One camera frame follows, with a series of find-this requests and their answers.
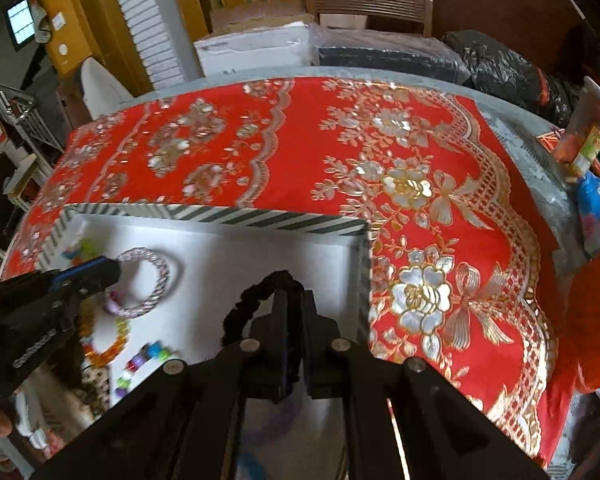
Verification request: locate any glass jar with label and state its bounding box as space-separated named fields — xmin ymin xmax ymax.
xmin=552 ymin=76 xmax=600 ymax=178

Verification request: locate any pale beaded bracelet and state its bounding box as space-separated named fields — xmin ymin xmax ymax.
xmin=80 ymin=362 xmax=112 ymax=416

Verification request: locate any red floral tablecloth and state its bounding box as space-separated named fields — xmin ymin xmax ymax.
xmin=0 ymin=76 xmax=563 ymax=471

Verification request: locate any black scrunchie bracelet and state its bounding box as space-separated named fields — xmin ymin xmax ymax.
xmin=221 ymin=270 xmax=306 ymax=346

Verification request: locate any small framed window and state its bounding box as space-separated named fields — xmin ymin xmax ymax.
xmin=5 ymin=0 xmax=37 ymax=52

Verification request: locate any green and orange bead bracelet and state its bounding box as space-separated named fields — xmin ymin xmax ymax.
xmin=62 ymin=239 xmax=98 ymax=266

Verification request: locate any wooden chair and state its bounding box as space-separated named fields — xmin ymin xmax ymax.
xmin=301 ymin=0 xmax=435 ymax=38

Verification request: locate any striped cardboard box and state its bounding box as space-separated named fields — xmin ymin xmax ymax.
xmin=35 ymin=203 xmax=373 ymax=480

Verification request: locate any white slatted shutter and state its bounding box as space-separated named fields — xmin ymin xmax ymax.
xmin=105 ymin=0 xmax=186 ymax=86

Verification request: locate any white rounded plastic seat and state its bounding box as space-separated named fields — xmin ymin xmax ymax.
xmin=80 ymin=57 xmax=133 ymax=121

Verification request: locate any dark box in plastic wrap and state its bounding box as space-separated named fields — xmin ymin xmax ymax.
xmin=312 ymin=25 xmax=473 ymax=86

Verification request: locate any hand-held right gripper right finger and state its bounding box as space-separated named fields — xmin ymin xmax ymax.
xmin=300 ymin=290 xmax=551 ymax=480

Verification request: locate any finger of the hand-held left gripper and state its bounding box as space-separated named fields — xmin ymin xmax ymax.
xmin=40 ymin=255 xmax=123 ymax=283
xmin=62 ymin=274 xmax=122 ymax=306

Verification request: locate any amber bead bracelet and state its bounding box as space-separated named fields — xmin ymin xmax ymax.
xmin=80 ymin=305 xmax=131 ymax=366

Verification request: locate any silver woven bangle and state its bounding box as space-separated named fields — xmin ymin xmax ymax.
xmin=105 ymin=247 xmax=172 ymax=318

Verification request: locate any metal wire rack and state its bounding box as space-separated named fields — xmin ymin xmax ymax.
xmin=0 ymin=77 xmax=66 ymax=261

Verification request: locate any brown cardboard box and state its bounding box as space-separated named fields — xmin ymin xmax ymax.
xmin=210 ymin=0 xmax=306 ymax=31

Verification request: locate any black plastic bag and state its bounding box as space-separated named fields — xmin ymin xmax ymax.
xmin=440 ymin=30 xmax=576 ymax=126

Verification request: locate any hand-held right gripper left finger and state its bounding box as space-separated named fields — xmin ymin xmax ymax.
xmin=30 ymin=287 xmax=291 ymax=480

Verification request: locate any white cardboard box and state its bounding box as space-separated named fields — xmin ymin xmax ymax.
xmin=194 ymin=17 xmax=316 ymax=78

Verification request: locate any blue plastic packet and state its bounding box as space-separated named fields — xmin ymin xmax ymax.
xmin=575 ymin=170 xmax=600 ymax=258

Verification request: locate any multicolour cube bead bracelet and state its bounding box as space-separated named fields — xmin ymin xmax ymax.
xmin=114 ymin=341 xmax=173 ymax=401

